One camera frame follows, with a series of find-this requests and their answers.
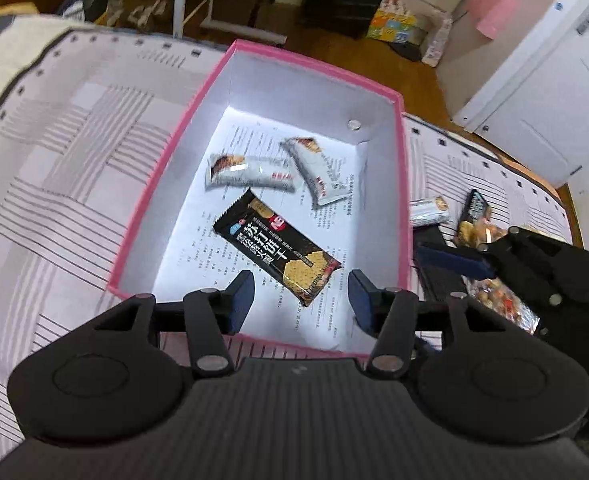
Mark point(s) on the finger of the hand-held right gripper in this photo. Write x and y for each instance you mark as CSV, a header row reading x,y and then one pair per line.
x,y
452,259

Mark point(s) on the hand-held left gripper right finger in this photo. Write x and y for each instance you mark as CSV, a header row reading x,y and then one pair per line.
x,y
362,305

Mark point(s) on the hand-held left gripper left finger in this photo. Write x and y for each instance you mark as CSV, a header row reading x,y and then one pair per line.
x,y
242,305

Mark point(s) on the white snack packet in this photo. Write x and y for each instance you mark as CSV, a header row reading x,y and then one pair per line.
x,y
314,170
254,175
427,212

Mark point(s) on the black cracker packet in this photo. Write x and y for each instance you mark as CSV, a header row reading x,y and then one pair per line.
x,y
274,245
474,204

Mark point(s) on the clear nut snack bag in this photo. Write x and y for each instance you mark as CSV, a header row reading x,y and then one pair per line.
x,y
502,302

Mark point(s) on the pink cardboard box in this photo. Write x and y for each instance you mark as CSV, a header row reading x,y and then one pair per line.
x,y
294,85

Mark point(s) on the printed paper sheet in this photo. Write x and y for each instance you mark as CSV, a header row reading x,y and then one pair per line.
x,y
199,260

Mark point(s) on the small round metal disc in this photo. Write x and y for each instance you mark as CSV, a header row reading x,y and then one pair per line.
x,y
354,123

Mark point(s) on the white door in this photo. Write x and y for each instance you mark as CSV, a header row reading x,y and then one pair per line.
x,y
549,100

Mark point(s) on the dark floor object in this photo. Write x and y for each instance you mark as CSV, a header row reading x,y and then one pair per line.
x,y
405,51

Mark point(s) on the white plastic bag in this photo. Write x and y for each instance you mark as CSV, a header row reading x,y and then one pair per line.
x,y
437,42

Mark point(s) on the colourful cardboard box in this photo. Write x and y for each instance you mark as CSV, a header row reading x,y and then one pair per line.
x,y
392,26

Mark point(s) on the pink hanging bag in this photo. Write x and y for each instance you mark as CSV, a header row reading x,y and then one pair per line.
x,y
497,10

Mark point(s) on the pair of light slippers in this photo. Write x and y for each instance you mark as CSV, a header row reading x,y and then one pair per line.
x,y
142,12

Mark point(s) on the cream grey quilt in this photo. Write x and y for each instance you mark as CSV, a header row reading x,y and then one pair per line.
x,y
4,65

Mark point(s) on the black floor bag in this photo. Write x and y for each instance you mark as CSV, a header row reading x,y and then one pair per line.
x,y
84,2

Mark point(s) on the white frame side table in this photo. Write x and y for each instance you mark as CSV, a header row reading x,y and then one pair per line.
x,y
179,0

